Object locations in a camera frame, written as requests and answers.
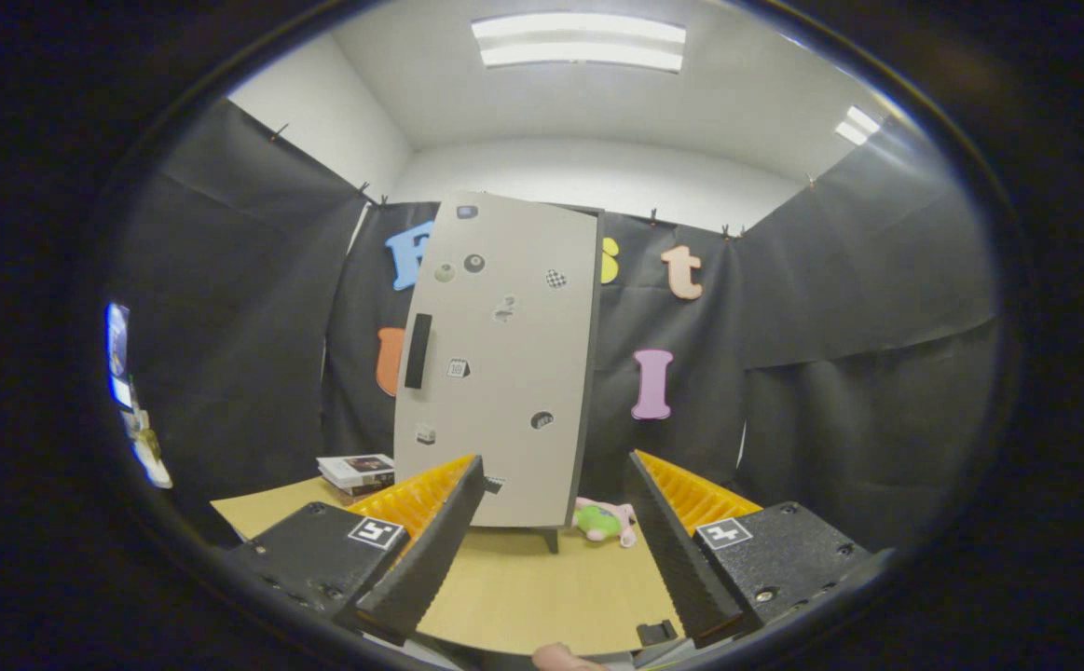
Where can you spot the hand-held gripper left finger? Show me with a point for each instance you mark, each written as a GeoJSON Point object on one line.
{"type": "Point", "coordinates": [430, 559]}

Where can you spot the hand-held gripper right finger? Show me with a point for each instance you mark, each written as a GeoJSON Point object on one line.
{"type": "Point", "coordinates": [677, 559]}

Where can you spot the dark grey shoe cabinet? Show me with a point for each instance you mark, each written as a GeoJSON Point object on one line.
{"type": "Point", "coordinates": [590, 391]}

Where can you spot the light grey shoe cabinet door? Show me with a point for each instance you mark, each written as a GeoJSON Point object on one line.
{"type": "Point", "coordinates": [504, 373]}

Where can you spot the pink and green plush toy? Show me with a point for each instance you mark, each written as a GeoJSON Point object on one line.
{"type": "Point", "coordinates": [597, 522]}

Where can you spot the brown book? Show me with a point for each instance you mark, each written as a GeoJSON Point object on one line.
{"type": "Point", "coordinates": [369, 494]}

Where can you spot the white photo cover book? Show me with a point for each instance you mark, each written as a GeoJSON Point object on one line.
{"type": "Point", "coordinates": [355, 466]}

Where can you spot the black backdrop cloth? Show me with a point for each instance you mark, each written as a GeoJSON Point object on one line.
{"type": "Point", "coordinates": [830, 326]}

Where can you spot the cluttered white desk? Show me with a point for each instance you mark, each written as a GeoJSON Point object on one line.
{"type": "Point", "coordinates": [150, 457]}

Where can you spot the computer monitor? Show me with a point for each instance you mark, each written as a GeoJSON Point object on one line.
{"type": "Point", "coordinates": [117, 354]}

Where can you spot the small ceiling light panel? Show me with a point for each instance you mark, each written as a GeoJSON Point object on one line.
{"type": "Point", "coordinates": [858, 125]}

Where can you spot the large ceiling light panel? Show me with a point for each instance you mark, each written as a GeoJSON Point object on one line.
{"type": "Point", "coordinates": [579, 42]}

